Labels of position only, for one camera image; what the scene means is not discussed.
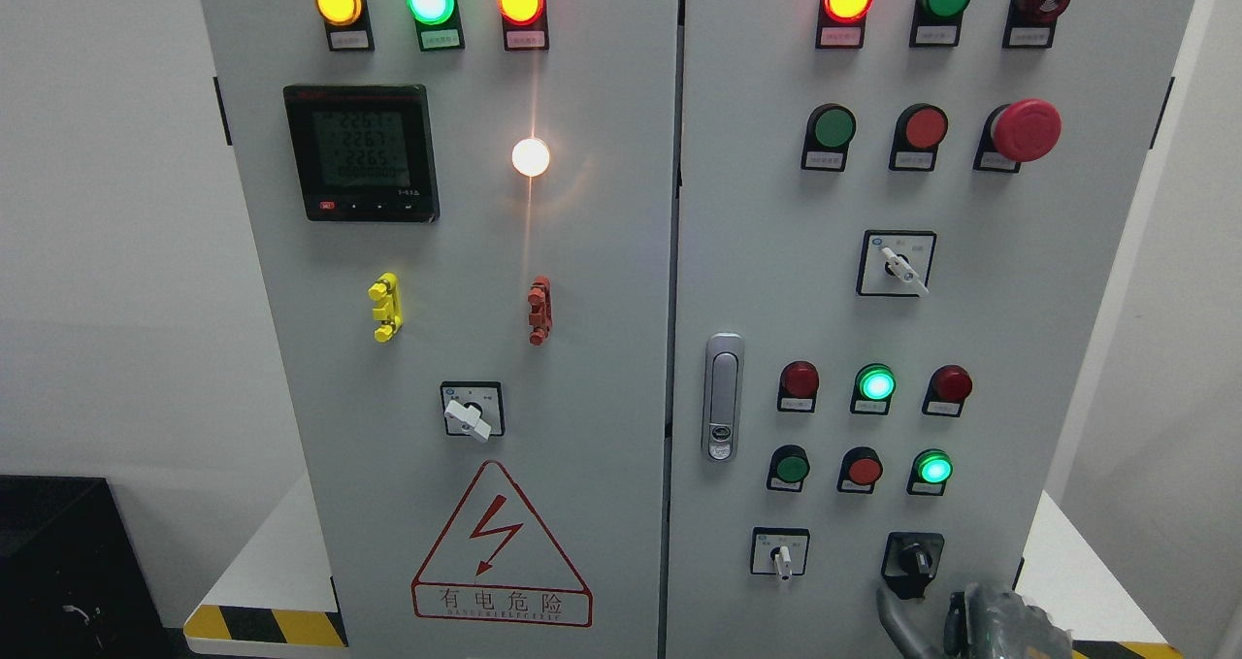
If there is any black rotary knob switch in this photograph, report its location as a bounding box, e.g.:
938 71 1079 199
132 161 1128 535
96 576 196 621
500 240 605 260
881 532 945 599

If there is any red terminal connector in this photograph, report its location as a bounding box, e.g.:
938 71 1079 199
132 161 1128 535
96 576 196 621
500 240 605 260
525 276 553 346

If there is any white lit indicator light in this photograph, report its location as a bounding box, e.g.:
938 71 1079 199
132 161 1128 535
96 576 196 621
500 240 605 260
510 137 551 177

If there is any dark red indicator left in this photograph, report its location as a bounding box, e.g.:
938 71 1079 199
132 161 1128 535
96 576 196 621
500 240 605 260
776 361 820 415

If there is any grey left cabinet door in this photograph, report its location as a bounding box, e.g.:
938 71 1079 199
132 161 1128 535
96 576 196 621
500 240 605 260
201 0 678 658

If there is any grey cabinet door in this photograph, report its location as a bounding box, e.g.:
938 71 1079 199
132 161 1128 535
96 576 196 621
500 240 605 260
201 0 678 658
664 0 1196 658

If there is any green push button lower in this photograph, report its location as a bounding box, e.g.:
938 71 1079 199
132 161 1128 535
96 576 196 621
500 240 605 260
768 444 810 494

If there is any green push button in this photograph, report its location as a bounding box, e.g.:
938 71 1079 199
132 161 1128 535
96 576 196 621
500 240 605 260
801 103 857 173
768 444 810 494

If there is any yellow terminal connector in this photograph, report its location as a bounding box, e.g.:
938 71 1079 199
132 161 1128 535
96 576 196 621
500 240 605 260
366 273 404 344

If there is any green lit indicator middle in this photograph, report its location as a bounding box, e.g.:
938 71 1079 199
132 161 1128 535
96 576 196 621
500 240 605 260
850 362 897 415

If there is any green push button upper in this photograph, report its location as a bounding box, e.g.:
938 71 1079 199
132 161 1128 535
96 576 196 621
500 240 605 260
801 103 857 173

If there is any red electric hazard warning sticker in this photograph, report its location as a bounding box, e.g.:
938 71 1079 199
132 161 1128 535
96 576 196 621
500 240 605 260
411 460 594 628

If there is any red push button lower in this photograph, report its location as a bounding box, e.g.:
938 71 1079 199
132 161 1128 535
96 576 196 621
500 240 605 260
835 446 883 494

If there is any red push button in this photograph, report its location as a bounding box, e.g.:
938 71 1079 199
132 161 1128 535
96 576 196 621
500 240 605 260
888 103 949 173
835 446 883 494

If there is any black digital power meter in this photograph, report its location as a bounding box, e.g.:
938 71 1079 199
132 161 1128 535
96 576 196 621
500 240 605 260
283 84 440 223

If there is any grey right cabinet door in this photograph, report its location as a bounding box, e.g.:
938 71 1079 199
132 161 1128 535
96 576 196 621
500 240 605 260
664 0 1196 658

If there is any red-orange indicator light left door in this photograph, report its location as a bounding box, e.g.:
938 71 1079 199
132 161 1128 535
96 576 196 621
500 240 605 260
497 0 549 51

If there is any green indicator lower right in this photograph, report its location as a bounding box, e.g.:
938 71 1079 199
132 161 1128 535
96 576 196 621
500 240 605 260
905 448 954 496

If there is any red push button upper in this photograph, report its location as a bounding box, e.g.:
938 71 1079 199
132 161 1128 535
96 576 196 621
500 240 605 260
888 103 949 173

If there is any green lit indicator light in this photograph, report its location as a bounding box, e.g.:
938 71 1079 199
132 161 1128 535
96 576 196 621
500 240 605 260
407 0 465 51

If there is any red lit indicator top right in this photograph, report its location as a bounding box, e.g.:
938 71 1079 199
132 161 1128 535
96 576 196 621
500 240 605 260
815 0 873 48

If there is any yellow indicator light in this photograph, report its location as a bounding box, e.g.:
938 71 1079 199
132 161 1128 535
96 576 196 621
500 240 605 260
315 0 376 51

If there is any red emergency stop mushroom button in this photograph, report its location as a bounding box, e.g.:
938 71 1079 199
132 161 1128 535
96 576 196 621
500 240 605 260
974 98 1062 174

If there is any dark green indicator top right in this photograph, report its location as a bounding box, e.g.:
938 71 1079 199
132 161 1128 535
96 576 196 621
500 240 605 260
909 0 971 48

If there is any white platform with hazard stripes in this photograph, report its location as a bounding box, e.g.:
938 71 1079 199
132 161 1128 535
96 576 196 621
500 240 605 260
178 478 1177 658

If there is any dark red buzzer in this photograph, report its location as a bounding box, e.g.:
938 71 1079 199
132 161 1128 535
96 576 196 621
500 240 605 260
1002 0 1072 48

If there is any black box lower left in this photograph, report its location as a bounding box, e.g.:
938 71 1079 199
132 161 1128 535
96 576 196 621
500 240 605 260
1 475 173 658

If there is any silver door lock handle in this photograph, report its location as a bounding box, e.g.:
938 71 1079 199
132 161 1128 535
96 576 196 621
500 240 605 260
702 333 744 463

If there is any white selector switch left door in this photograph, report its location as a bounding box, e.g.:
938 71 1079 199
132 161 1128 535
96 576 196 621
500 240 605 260
440 380 505 443

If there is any white selector switch upper right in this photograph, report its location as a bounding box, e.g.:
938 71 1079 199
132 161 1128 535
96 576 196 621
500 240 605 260
856 230 936 297

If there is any white selector switch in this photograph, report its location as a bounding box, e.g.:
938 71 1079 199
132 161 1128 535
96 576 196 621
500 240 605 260
856 230 936 297
750 527 810 582

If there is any white selector switch lower right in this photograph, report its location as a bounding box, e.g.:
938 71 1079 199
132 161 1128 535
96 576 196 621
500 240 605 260
750 527 810 582

